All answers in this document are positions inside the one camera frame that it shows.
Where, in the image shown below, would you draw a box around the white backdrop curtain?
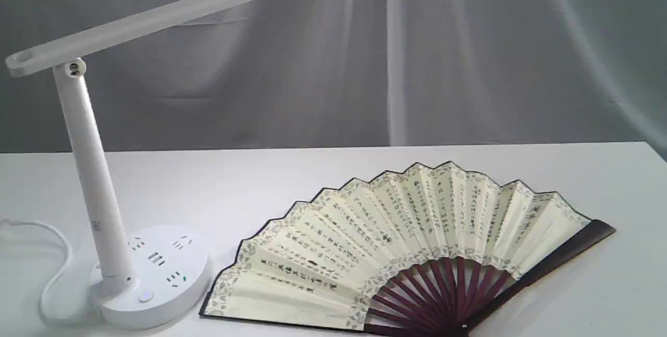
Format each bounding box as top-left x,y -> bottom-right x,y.
2,0 -> 665,157

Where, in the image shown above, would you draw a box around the white cable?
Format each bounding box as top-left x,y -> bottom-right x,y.
0,218 -> 102,327

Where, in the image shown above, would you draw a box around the white desk lamp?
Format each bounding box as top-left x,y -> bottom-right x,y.
5,0 -> 286,331

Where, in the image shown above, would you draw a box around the folding paper fan maroon ribs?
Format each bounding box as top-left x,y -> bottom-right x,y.
199,161 -> 615,336

